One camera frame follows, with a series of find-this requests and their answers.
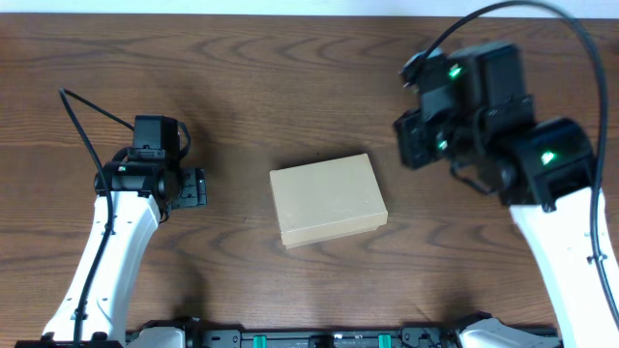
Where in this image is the cardboard box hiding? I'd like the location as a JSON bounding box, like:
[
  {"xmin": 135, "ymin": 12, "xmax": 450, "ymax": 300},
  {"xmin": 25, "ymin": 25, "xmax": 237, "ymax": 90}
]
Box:
[{"xmin": 270, "ymin": 154, "xmax": 388, "ymax": 248}]

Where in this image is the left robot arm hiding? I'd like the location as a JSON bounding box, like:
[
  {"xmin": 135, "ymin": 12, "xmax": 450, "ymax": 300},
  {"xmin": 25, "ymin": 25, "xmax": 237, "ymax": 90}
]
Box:
[{"xmin": 15, "ymin": 161, "xmax": 207, "ymax": 348}]

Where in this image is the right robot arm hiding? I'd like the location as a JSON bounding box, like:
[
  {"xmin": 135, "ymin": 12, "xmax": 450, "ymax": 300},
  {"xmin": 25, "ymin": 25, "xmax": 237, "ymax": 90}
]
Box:
[{"xmin": 395, "ymin": 42, "xmax": 618, "ymax": 347}]

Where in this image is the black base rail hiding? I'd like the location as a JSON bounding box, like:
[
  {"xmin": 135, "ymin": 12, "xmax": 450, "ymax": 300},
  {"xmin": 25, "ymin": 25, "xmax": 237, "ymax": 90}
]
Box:
[{"xmin": 125, "ymin": 316, "xmax": 562, "ymax": 348}]

